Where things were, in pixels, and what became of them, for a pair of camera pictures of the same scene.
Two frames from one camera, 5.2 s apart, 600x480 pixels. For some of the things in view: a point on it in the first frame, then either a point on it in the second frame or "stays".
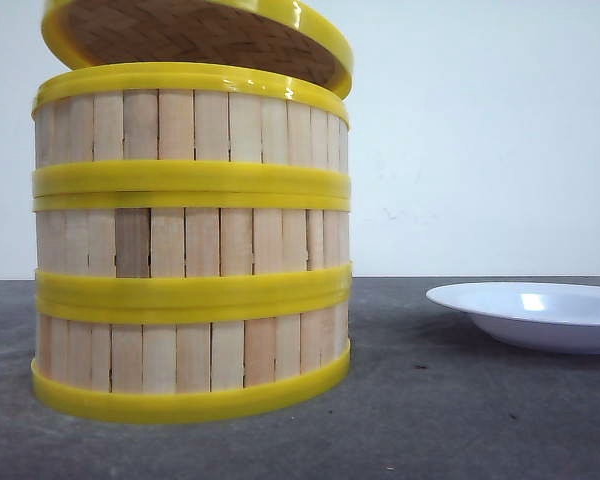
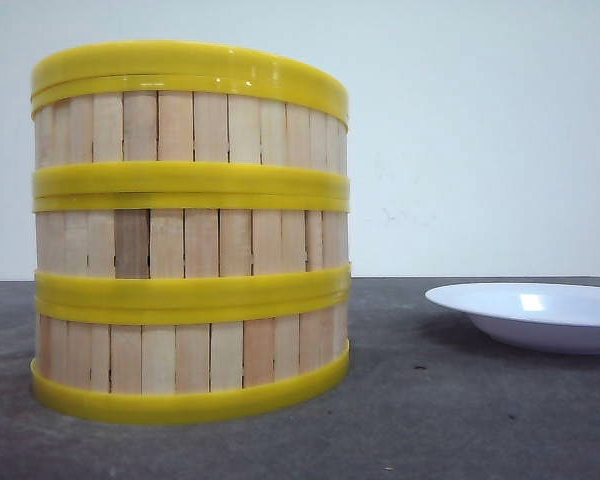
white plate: (531, 317) stays
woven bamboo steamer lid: (287, 37) to (254, 70)
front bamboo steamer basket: (189, 358) stays
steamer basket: (189, 131) stays
